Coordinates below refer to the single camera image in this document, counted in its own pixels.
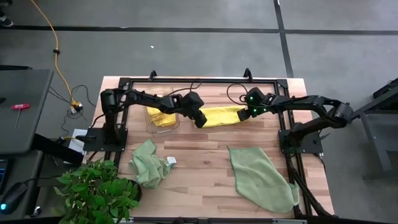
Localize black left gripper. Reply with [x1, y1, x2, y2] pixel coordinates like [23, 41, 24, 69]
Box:
[169, 91, 208, 128]

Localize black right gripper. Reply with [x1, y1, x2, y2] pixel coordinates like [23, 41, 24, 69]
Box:
[236, 86, 276, 122]

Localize clear plastic bin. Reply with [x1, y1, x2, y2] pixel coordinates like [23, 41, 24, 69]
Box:
[143, 85, 182, 134]

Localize green microfiber towel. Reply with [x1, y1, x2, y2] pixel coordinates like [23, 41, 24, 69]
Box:
[129, 139, 175, 189]
[228, 146, 300, 214]

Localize black plant pot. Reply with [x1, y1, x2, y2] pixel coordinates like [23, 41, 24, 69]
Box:
[126, 179, 143, 203]

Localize white paper sheet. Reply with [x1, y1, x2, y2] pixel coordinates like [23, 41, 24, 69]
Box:
[67, 128, 88, 156]

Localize dark metal side table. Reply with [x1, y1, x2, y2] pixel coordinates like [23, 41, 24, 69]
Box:
[343, 77, 398, 181]

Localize green leafy plant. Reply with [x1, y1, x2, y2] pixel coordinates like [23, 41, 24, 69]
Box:
[51, 159, 143, 224]

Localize black desk beam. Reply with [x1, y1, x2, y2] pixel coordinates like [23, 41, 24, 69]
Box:
[30, 133, 85, 166]

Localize grey desk panel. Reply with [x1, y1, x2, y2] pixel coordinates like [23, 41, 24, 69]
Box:
[0, 68, 54, 156]

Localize dark low desk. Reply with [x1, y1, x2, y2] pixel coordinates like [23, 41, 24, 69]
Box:
[0, 151, 44, 220]

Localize black computer mouse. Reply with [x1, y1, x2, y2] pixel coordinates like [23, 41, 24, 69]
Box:
[0, 182, 28, 215]

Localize black keyboard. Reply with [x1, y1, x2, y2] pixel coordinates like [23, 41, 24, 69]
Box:
[0, 159, 9, 195]

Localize person's shoe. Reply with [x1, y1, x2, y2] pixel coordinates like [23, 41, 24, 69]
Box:
[0, 14, 14, 28]

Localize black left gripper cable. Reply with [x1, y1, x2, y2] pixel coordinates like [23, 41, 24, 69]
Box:
[172, 81, 203, 97]

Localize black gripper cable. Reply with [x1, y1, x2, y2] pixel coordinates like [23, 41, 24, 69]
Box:
[226, 83, 249, 106]
[172, 81, 203, 97]

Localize black aluminium table frame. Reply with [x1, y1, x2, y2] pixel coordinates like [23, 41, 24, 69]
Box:
[104, 68, 335, 218]

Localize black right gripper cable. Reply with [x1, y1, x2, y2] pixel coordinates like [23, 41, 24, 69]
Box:
[226, 83, 249, 106]

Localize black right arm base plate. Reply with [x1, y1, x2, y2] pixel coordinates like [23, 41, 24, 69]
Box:
[279, 129, 324, 155]

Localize black cable bundle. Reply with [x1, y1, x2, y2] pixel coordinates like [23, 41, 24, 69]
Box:
[287, 154, 335, 218]

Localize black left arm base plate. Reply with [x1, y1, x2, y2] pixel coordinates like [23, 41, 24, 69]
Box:
[82, 127, 128, 152]

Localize yellow white cable plug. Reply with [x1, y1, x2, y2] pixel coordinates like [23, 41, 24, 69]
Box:
[68, 98, 84, 115]

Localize silver aluminium rail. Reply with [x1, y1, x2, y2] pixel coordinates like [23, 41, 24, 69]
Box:
[116, 217, 308, 224]

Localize thin black floor cables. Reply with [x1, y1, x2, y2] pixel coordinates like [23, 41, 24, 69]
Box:
[48, 84, 97, 138]

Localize yellow extension cable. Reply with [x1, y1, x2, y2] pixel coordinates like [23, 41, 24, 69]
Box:
[30, 0, 78, 106]

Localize red T-handle hex key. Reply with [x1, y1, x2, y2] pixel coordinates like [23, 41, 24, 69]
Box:
[11, 103, 31, 129]

